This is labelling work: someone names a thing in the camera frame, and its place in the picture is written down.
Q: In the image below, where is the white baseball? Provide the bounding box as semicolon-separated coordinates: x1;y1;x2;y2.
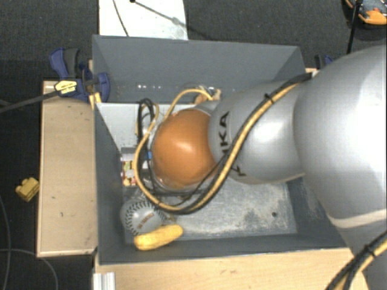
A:
120;199;167;243

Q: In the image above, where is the pale wood board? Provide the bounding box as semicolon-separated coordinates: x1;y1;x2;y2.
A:
36;80;99;258

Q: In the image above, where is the white and red packet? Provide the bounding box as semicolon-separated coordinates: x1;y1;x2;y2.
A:
120;146;138;189

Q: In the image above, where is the grey metal bin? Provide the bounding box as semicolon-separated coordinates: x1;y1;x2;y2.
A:
91;34;353;265

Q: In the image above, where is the yellow toy banana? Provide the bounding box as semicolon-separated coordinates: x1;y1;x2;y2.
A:
133;224;184;251

